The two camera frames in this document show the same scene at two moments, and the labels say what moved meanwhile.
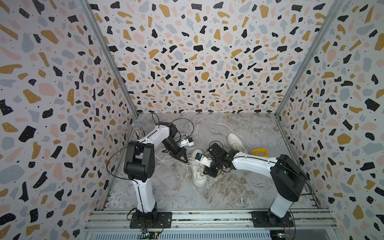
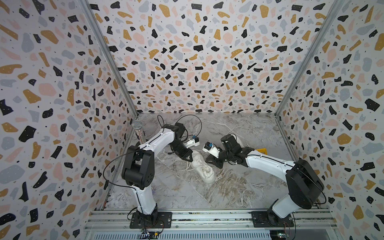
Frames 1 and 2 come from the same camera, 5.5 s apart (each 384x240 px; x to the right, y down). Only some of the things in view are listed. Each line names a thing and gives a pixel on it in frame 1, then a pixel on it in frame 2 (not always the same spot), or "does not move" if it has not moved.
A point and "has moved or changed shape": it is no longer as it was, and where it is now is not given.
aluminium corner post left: [90, 15] does not move
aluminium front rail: [315, 219] does not move
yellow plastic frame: [264, 150] does not move
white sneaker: [200, 180] has moved or changed shape
